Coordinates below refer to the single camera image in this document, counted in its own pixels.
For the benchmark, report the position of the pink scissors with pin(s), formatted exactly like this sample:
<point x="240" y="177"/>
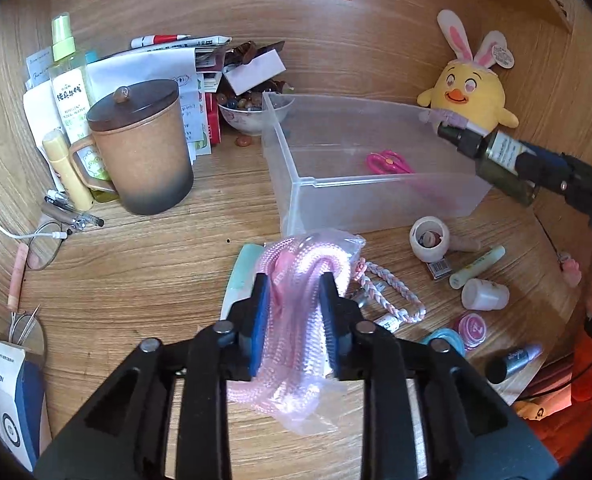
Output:
<point x="388" y="161"/>

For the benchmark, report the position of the purple tube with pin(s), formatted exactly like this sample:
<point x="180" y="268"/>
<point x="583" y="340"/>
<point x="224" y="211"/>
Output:
<point x="516" y="362"/>

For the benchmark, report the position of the pink charm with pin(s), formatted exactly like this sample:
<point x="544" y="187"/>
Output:
<point x="570" y="270"/>

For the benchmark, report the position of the red white booklet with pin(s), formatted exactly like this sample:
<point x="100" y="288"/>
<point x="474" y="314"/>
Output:
<point x="213" y="120"/>

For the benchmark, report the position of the white card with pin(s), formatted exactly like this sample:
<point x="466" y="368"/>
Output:
<point x="256" y="71"/>

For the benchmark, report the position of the red white marker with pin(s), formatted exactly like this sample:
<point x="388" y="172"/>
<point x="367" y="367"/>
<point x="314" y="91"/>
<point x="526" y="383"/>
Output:
<point x="158" y="40"/>

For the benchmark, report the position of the bowl of beads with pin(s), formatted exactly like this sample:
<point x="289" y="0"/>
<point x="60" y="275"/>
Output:
<point x="246" y="110"/>

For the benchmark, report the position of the small dark barcode box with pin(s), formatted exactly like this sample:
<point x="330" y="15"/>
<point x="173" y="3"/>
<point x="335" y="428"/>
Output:
<point x="439" y="269"/>

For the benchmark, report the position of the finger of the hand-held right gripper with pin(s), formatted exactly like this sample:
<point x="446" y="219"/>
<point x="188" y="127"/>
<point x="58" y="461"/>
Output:
<point x="571" y="197"/>
<point x="551" y="157"/>

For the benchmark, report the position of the pile of papers and booklets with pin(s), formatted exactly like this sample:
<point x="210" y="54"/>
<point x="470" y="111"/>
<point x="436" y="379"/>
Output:
<point x="140" y="67"/>

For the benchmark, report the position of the bundle of pens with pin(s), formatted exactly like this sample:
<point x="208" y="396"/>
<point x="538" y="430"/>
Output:
<point x="70" y="212"/>

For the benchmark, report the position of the pale green spray bottle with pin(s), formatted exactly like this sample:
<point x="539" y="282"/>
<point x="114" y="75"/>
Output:
<point x="70" y="90"/>

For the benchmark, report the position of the brown lidded mug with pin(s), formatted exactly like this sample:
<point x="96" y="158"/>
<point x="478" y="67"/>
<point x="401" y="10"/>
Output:
<point x="140" y="155"/>

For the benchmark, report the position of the wooden cork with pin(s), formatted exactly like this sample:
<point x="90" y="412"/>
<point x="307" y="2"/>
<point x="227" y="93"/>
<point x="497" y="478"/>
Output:
<point x="466" y="245"/>

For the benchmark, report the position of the cream lip balm tube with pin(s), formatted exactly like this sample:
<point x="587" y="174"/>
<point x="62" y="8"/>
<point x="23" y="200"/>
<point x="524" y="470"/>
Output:
<point x="68" y="170"/>

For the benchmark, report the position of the light blue tape roll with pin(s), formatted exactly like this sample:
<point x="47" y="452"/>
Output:
<point x="451" y="342"/>

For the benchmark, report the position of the mint green case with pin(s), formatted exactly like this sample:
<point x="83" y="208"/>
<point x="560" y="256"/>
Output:
<point x="241" y="275"/>

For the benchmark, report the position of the clear plastic storage box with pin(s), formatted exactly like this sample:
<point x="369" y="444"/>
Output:
<point x="326" y="160"/>

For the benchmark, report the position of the yellow chick plush toy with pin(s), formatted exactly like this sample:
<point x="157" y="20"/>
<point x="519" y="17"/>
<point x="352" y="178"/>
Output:
<point x="468" y="92"/>

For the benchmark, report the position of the small white bottle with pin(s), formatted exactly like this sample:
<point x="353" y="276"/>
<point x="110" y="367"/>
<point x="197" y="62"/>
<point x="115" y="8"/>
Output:
<point x="483" y="294"/>

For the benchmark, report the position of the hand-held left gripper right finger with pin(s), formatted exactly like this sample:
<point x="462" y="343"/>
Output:
<point x="330" y="322"/>

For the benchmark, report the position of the person's right forearm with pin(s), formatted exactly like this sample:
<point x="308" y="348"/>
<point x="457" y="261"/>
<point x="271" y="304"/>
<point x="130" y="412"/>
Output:
<point x="576" y="410"/>

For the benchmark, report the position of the pale green lip balm tube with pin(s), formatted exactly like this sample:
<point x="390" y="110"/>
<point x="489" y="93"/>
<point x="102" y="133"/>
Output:
<point x="476" y="267"/>

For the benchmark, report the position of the pink round jar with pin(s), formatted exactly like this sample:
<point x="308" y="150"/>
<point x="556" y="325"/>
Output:
<point x="472" y="329"/>

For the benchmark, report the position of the eyeglasses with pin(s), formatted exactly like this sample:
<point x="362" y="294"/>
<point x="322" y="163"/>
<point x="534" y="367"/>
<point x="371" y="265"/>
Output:
<point x="43" y="250"/>

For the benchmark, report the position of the dark green glass bottle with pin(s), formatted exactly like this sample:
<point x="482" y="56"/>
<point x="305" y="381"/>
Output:
<point x="496" y="160"/>

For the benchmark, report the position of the white tape roll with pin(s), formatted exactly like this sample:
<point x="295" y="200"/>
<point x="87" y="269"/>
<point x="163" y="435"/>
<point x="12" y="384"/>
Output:
<point x="428" y="240"/>

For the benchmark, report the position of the blue white carton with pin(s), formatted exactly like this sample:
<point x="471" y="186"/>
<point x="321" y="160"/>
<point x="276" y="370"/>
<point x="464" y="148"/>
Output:
<point x="18" y="400"/>

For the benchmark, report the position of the salmon pink stick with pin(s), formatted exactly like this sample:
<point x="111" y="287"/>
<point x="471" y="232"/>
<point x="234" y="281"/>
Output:
<point x="16" y="280"/>

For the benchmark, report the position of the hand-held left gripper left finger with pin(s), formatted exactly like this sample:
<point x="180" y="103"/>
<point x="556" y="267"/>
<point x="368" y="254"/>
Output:
<point x="259" y="332"/>

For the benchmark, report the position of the loose brown bead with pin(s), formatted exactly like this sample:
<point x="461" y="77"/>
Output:
<point x="244" y="140"/>

